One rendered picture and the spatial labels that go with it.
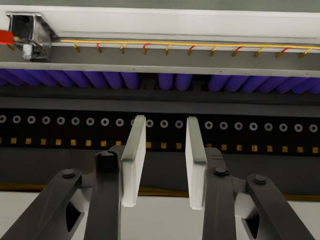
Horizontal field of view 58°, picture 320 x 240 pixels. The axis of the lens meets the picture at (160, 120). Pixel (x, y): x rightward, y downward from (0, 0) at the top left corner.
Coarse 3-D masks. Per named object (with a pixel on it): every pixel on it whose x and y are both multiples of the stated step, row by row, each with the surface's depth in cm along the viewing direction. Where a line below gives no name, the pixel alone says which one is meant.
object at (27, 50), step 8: (0, 32) 18; (8, 32) 19; (0, 40) 18; (8, 40) 19; (16, 40) 21; (24, 40) 22; (24, 48) 23; (32, 48) 23; (24, 56) 23; (32, 56) 23
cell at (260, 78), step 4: (252, 76) 31; (256, 76) 31; (260, 76) 30; (264, 76) 30; (268, 76) 30; (248, 80) 33; (252, 80) 32; (256, 80) 31; (260, 80) 31; (264, 80) 31; (244, 84) 34; (248, 84) 33; (252, 84) 33; (256, 84) 32; (244, 88) 35; (248, 88) 34; (252, 88) 34
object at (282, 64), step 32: (0, 64) 27; (32, 64) 27; (64, 64) 27; (96, 64) 27; (128, 64) 27; (160, 64) 27; (192, 64) 27; (224, 64) 27; (256, 64) 27; (288, 64) 27
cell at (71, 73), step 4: (68, 72) 30; (72, 72) 30; (76, 72) 31; (80, 72) 32; (72, 76) 32; (76, 76) 32; (80, 76) 32; (84, 76) 33; (76, 80) 33; (80, 80) 33; (84, 80) 34; (88, 80) 35; (80, 84) 35; (84, 84) 35; (88, 84) 36
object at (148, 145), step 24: (24, 120) 40; (96, 120) 40; (168, 120) 40; (216, 120) 40; (240, 120) 40; (264, 120) 40; (288, 120) 40; (312, 120) 40; (0, 144) 39; (24, 144) 39; (48, 144) 39; (72, 144) 39; (96, 144) 39; (120, 144) 39; (168, 144) 39; (216, 144) 39; (240, 144) 39; (264, 144) 39; (288, 144) 39; (312, 144) 39
